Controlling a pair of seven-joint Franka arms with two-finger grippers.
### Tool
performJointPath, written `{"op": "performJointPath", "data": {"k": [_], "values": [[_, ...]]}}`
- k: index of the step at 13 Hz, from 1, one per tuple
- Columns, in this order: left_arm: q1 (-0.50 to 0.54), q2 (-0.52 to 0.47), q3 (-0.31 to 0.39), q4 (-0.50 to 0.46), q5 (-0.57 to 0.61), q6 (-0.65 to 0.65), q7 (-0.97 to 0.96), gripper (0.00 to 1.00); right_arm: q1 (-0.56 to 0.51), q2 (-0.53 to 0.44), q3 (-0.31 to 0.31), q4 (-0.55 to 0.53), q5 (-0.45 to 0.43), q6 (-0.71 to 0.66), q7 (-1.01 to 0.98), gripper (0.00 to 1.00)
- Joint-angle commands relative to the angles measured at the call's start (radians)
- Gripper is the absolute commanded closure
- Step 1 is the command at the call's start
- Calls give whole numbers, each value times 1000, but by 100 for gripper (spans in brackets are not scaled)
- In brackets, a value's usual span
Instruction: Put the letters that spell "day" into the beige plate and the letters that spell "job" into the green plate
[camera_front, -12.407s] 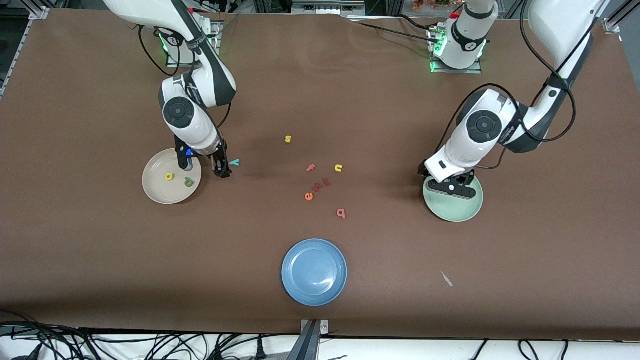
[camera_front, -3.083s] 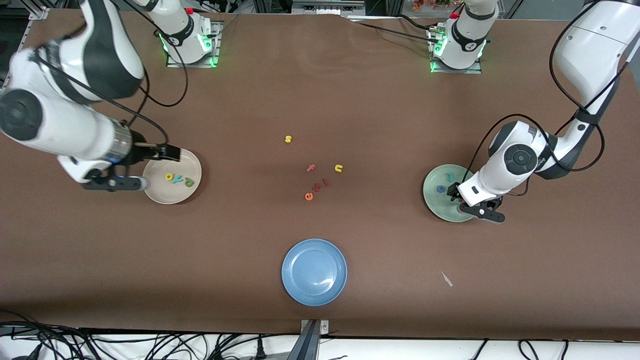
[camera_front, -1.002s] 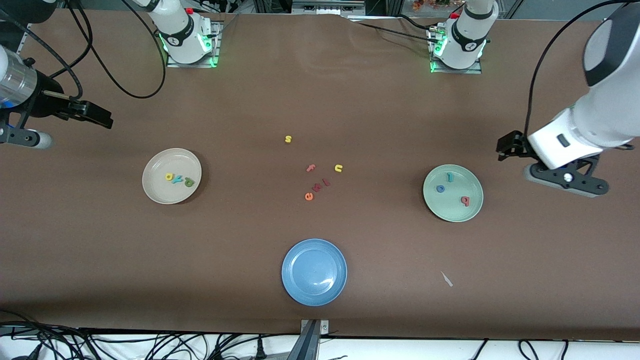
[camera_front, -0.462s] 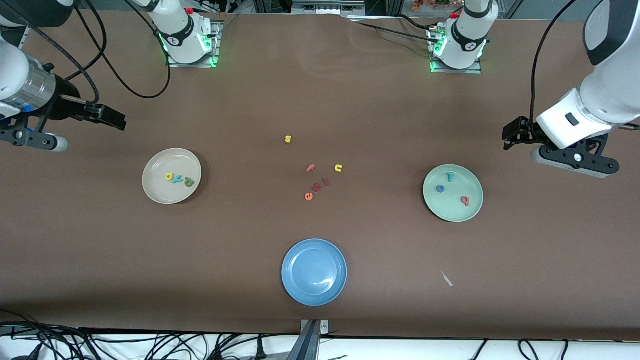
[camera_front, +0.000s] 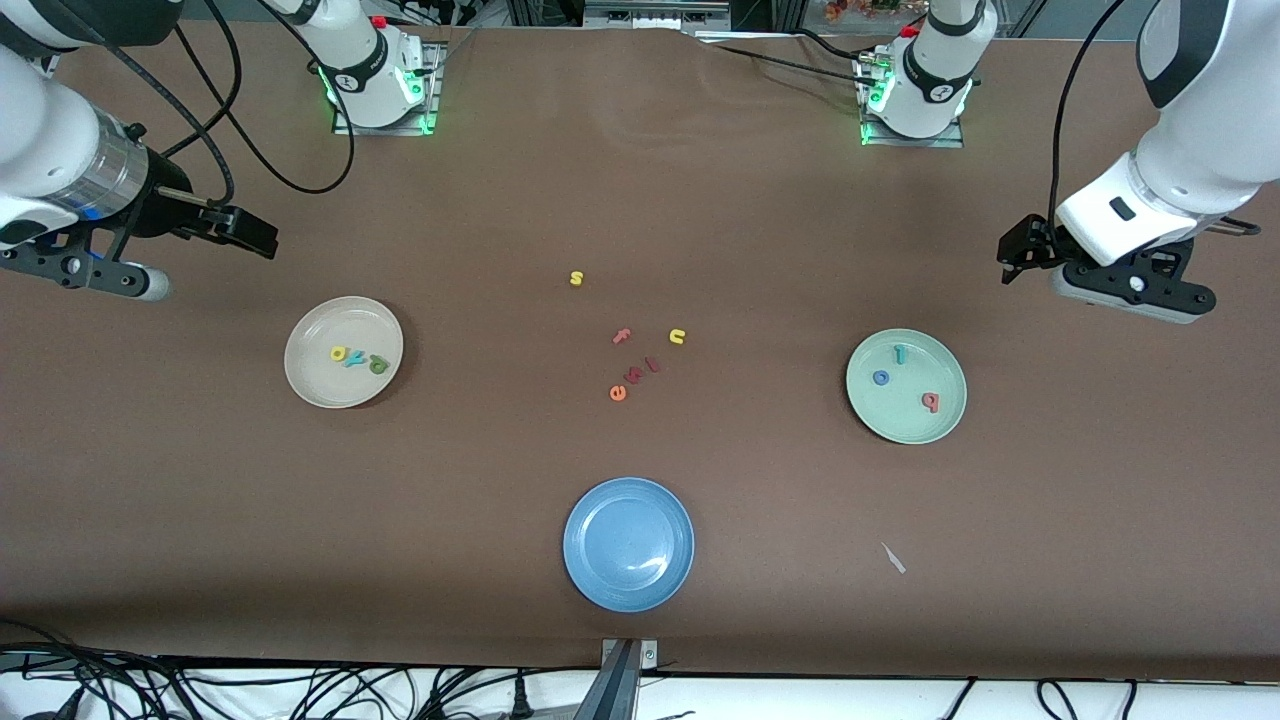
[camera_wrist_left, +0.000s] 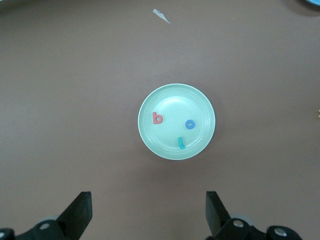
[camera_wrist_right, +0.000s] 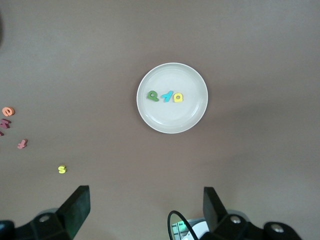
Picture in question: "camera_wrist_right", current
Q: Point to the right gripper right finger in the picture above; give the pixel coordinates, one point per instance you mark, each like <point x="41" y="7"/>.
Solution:
<point x="225" y="220"/>

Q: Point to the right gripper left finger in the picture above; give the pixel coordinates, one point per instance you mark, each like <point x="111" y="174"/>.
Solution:
<point x="65" y="220"/>

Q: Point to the yellow foam letter a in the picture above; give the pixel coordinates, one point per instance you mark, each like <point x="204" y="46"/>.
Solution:
<point x="178" y="100"/>

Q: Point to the teal foam letter y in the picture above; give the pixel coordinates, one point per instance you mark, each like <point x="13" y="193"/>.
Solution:
<point x="168" y="96"/>

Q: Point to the green foam letter p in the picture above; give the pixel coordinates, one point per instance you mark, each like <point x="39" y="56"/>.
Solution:
<point x="150" y="95"/>

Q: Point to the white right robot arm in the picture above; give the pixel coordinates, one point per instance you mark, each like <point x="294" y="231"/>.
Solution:
<point x="197" y="230"/>

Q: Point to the yellow foam letter s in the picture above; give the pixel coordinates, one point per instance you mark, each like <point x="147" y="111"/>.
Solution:
<point x="62" y="169"/>

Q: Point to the pink foam letter f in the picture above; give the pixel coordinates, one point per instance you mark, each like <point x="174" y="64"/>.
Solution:
<point x="22" y="144"/>

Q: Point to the red foam letter k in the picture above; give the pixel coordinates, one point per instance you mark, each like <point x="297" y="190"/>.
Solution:
<point x="5" y="123"/>

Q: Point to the beige brown plate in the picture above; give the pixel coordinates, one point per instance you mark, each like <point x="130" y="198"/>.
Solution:
<point x="172" y="115"/>

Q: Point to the orange foam letter e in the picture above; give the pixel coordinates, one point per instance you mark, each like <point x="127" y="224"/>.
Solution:
<point x="8" y="111"/>

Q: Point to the brown table cover mat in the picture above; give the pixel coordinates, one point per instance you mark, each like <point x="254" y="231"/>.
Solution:
<point x="100" y="62"/>

